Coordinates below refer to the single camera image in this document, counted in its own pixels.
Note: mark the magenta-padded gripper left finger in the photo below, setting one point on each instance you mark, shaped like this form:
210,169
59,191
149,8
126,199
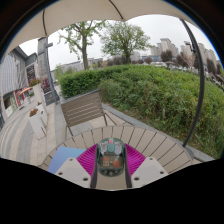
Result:
71,170

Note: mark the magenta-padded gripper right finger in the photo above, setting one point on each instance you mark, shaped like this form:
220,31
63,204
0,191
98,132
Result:
148,170

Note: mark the blue rectangular mouse pad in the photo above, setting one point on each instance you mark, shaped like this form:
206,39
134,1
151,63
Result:
63,156

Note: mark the brown slatted patio chair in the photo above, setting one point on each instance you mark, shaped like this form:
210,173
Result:
83,108

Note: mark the green hedge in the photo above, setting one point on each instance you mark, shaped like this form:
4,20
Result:
150,90

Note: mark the tall white planter with flowers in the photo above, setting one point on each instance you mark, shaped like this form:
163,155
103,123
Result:
36,91

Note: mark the dark curved umbrella pole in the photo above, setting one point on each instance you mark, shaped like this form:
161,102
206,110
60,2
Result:
199,100

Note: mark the grey storefront building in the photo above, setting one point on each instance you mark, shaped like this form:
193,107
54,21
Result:
13,83

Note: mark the grey sign pillar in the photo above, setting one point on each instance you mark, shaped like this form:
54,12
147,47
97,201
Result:
45,66

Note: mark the thin-crowned tree with bare trunk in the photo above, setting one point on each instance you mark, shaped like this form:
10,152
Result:
85,50

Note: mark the distant apartment buildings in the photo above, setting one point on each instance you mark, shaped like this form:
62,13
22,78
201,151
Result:
166,46

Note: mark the round leafy tree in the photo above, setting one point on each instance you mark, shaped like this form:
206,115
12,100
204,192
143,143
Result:
125,38

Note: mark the beige patio umbrella canopy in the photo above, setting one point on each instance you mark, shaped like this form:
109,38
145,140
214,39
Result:
100,11

